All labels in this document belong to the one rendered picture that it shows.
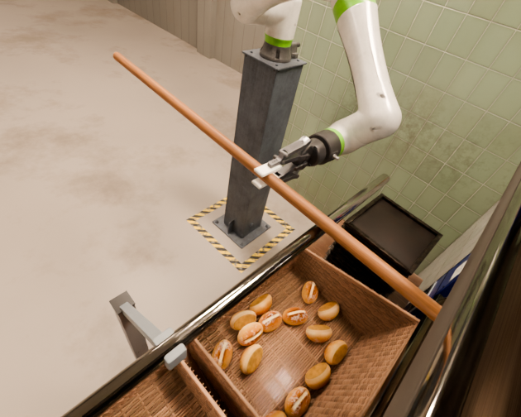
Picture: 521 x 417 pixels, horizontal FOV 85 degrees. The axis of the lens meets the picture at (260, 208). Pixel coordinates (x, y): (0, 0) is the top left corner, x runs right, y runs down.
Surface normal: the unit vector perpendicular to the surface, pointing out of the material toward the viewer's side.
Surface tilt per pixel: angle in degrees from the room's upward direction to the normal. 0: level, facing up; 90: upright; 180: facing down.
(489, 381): 10
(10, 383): 0
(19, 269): 0
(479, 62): 90
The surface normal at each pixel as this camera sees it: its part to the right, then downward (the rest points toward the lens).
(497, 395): 0.29, -0.58
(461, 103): -0.70, 0.41
